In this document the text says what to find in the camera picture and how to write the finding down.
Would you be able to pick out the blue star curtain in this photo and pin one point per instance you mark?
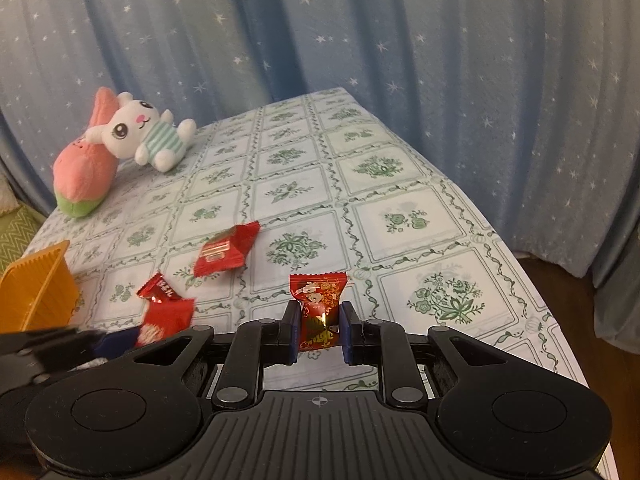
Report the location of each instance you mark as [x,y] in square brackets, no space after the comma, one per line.
[400,35]

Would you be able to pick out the small dark red candy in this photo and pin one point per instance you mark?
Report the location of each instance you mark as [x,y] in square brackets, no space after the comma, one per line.
[160,290]

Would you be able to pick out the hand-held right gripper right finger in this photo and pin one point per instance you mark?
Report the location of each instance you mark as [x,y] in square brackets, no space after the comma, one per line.
[346,332]

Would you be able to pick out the orange plastic tray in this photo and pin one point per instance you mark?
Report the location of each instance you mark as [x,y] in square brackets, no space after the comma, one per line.
[37,290]

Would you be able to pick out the green floral tablecloth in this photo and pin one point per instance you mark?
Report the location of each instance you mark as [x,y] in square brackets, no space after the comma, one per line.
[400,185]

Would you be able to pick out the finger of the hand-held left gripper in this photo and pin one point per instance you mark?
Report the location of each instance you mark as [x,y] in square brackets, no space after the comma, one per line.
[117,342]

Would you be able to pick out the red and gold candy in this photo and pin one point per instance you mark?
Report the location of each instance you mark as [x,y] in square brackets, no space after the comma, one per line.
[319,305]

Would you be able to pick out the white quilted cushion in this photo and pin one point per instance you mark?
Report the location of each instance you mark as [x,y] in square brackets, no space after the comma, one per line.
[6,195]

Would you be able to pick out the red snack packet with label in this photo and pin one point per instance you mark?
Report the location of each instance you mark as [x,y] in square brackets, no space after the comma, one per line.
[222,250]

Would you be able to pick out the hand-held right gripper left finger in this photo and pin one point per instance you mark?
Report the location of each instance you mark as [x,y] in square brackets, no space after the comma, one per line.
[297,332]

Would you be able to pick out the green zigzag cushion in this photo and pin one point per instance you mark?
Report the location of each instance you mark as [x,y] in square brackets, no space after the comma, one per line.
[20,232]

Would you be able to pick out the white bunny plush toy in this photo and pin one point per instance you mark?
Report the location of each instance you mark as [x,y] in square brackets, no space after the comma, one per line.
[142,130]

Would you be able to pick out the plain red snack packet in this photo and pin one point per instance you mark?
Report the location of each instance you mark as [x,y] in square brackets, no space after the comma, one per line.
[165,322]

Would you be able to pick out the pink and green plush toy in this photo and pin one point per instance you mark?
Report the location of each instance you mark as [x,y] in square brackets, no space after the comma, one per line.
[82,170]

